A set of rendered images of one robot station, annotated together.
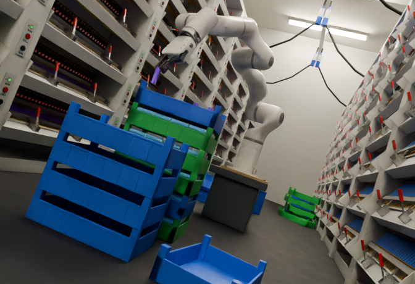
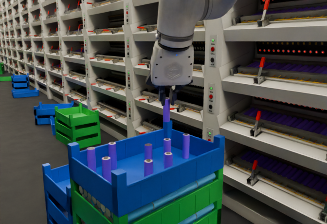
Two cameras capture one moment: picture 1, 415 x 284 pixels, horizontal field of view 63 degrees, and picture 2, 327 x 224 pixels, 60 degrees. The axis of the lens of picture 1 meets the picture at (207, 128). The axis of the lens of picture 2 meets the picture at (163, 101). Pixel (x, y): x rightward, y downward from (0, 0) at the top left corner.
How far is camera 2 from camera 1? 173 cm
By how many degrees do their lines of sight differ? 128
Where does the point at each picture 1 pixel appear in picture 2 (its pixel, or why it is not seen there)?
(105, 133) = not seen: hidden behind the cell
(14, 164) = (251, 215)
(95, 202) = not seen: hidden behind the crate
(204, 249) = not seen: outside the picture
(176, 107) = (122, 149)
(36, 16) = (212, 78)
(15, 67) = (211, 122)
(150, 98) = (153, 140)
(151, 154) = (56, 177)
